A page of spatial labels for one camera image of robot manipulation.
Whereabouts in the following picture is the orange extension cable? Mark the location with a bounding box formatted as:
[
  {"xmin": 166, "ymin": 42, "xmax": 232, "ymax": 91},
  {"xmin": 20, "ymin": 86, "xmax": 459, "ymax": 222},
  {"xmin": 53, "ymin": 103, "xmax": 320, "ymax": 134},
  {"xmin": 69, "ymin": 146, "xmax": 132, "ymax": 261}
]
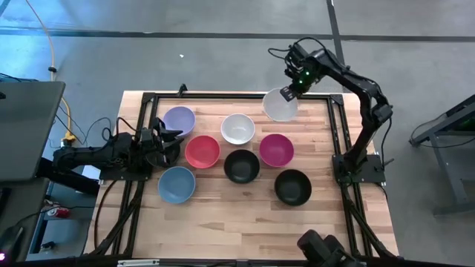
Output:
[{"xmin": 24, "ymin": 0, "xmax": 77, "ymax": 148}]

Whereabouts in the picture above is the white bowl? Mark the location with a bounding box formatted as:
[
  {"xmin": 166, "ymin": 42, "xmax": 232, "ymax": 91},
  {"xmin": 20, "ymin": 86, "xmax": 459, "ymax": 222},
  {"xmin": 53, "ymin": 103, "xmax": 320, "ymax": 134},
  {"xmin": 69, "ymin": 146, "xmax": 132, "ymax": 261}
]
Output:
[
  {"xmin": 220, "ymin": 113, "xmax": 256, "ymax": 145},
  {"xmin": 262, "ymin": 88, "xmax": 299, "ymax": 122}
]

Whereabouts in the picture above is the white paper sheet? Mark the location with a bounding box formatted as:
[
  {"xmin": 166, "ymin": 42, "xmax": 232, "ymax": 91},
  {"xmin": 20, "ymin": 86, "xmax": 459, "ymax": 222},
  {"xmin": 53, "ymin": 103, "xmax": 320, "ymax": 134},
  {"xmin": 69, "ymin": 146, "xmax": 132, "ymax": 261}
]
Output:
[{"xmin": 82, "ymin": 165, "xmax": 103, "ymax": 182}]

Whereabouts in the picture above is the dark grey metal table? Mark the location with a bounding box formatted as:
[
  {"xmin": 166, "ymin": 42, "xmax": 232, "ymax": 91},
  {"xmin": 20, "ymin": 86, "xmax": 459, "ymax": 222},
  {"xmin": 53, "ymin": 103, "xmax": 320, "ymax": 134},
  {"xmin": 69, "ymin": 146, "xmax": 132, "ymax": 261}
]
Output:
[{"xmin": 409, "ymin": 94, "xmax": 475, "ymax": 216}]

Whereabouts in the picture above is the red drink can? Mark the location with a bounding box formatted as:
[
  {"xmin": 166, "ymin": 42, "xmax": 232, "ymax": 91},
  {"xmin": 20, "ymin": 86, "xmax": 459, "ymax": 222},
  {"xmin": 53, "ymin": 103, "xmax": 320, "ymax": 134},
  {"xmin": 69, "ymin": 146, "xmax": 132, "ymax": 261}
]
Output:
[{"xmin": 47, "ymin": 206, "xmax": 71, "ymax": 219}]

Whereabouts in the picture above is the blue bowl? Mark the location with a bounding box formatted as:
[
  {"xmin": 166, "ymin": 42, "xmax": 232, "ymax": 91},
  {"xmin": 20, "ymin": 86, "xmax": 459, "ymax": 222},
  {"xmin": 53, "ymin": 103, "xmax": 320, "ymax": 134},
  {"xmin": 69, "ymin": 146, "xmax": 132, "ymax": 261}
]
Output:
[{"xmin": 157, "ymin": 165, "xmax": 197, "ymax": 205}]

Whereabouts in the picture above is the lavender bowl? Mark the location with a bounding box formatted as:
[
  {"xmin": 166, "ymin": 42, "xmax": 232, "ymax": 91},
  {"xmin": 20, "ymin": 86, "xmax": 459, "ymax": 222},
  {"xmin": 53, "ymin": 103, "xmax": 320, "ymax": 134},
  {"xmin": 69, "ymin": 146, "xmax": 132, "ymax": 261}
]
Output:
[{"xmin": 163, "ymin": 106, "xmax": 197, "ymax": 137}]

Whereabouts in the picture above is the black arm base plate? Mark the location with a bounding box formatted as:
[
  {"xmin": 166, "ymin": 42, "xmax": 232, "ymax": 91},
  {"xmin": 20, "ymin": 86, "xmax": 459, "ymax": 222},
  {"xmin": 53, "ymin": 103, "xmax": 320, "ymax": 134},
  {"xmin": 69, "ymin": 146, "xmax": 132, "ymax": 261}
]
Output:
[
  {"xmin": 99, "ymin": 162, "xmax": 153, "ymax": 182},
  {"xmin": 332, "ymin": 154, "xmax": 387, "ymax": 185}
]

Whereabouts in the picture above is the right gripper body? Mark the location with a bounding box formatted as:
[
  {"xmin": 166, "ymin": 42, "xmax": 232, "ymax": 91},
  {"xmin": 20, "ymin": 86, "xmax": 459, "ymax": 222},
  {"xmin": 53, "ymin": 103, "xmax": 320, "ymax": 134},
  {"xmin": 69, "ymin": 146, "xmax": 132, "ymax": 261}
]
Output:
[{"xmin": 289, "ymin": 55, "xmax": 320, "ymax": 93}]

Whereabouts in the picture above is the black aluminium table frame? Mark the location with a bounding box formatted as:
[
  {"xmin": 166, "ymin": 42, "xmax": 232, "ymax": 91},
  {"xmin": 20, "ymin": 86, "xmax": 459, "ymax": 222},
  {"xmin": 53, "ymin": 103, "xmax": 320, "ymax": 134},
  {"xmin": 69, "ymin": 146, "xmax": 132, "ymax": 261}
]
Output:
[{"xmin": 88, "ymin": 90, "xmax": 398, "ymax": 260}]

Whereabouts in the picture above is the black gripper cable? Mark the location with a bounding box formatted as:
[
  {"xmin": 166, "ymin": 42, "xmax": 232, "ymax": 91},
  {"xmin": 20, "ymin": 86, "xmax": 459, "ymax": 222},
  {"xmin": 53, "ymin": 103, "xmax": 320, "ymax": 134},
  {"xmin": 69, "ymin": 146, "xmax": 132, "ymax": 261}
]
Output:
[{"xmin": 267, "ymin": 36, "xmax": 327, "ymax": 63}]

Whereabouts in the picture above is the coral red bowl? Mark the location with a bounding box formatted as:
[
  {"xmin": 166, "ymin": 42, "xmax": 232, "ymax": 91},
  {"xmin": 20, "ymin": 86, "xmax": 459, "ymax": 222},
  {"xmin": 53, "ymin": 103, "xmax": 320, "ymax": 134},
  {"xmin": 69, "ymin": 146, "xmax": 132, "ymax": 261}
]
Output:
[{"xmin": 184, "ymin": 134, "xmax": 221, "ymax": 170}]

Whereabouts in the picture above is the grey desk top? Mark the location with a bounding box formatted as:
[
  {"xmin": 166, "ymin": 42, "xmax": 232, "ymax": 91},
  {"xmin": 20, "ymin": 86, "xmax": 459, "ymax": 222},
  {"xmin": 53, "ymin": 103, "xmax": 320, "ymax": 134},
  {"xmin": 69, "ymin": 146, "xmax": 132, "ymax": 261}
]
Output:
[{"xmin": 0, "ymin": 81, "xmax": 67, "ymax": 182}]

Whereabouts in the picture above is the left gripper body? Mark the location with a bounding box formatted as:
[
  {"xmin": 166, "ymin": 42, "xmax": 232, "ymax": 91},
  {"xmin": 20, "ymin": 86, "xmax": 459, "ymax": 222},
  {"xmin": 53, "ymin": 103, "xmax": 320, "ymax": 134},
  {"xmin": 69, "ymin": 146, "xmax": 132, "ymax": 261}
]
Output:
[{"xmin": 135, "ymin": 125, "xmax": 163, "ymax": 167}]

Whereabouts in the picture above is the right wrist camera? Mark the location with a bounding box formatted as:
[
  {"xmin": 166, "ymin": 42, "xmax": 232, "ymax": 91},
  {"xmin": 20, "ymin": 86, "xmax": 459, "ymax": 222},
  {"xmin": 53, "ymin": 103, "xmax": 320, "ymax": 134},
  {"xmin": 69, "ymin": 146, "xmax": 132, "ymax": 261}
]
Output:
[{"xmin": 284, "ymin": 43, "xmax": 304, "ymax": 75}]

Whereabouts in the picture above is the silver metal bracket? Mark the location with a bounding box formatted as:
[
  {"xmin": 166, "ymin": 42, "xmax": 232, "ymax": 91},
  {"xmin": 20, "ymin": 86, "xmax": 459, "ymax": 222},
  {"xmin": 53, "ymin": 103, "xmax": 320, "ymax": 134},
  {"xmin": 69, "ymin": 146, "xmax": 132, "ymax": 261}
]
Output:
[{"xmin": 117, "ymin": 259, "xmax": 160, "ymax": 267}]

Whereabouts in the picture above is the magenta bowl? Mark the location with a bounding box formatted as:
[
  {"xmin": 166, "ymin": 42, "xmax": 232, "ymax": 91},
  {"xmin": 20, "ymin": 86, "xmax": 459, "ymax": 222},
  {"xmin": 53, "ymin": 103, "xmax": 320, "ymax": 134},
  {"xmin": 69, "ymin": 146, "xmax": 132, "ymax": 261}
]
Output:
[{"xmin": 258, "ymin": 133, "xmax": 295, "ymax": 168}]

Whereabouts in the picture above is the black floor cable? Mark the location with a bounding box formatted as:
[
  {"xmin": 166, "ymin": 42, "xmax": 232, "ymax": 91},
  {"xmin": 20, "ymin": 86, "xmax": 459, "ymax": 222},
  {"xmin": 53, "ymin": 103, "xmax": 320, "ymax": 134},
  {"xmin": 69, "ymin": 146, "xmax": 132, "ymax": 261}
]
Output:
[{"xmin": 92, "ymin": 179, "xmax": 119, "ymax": 250}]

